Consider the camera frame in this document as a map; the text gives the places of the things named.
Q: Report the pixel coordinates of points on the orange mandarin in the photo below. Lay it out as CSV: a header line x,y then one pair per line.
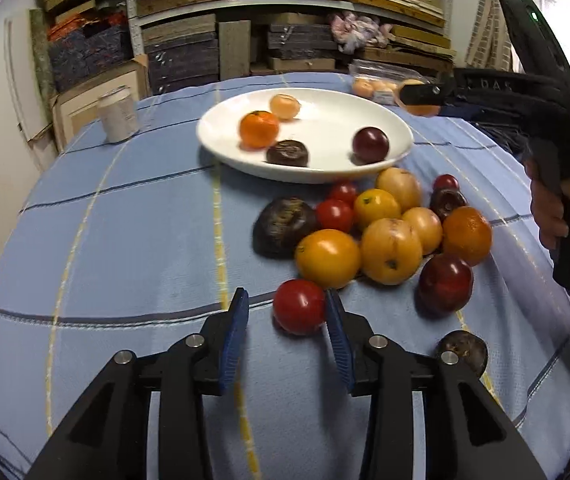
x,y
467,235
258,130

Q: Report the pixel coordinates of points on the clear plastic fruit box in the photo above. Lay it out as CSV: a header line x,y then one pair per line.
x,y
378,82

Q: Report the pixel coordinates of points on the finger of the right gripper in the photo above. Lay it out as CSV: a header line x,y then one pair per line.
x,y
420,93

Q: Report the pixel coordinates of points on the small dark mangosteen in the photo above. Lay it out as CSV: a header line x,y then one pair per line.
x,y
468,348

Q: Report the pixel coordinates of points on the pink cloth bundle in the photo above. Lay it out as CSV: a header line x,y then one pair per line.
x,y
353,32

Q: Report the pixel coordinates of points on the pale peach fruit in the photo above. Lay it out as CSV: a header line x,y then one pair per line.
x,y
284,107

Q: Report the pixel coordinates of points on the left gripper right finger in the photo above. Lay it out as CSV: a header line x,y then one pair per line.
x,y
467,434

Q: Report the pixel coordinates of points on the large dark mangosteen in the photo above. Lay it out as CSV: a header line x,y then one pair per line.
x,y
288,153

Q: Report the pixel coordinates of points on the dark red plum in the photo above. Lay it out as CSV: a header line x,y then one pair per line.
x,y
445,285
370,145

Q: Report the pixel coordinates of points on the blue checked tablecloth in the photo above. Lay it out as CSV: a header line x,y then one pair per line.
x,y
131,246

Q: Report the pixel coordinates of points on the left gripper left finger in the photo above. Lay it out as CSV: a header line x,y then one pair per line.
x,y
104,434

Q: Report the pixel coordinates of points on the red tomato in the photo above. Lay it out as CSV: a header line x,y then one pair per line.
x,y
299,307

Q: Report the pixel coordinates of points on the white metal shelf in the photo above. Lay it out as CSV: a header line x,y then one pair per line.
x,y
136,21

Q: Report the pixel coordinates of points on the large yellow melon fruit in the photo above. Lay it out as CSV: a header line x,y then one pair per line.
x,y
391,251

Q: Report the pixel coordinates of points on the beige curtain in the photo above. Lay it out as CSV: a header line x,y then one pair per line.
x,y
489,45

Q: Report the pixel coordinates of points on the white drink can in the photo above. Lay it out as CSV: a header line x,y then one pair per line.
x,y
117,112

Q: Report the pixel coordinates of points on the person right hand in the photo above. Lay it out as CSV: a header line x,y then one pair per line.
x,y
547,208

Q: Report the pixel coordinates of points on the yellow orange tomato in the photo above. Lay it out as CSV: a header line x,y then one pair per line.
x,y
329,258

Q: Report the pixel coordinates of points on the framed cardboard panel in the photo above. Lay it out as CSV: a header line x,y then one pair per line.
x,y
73,109

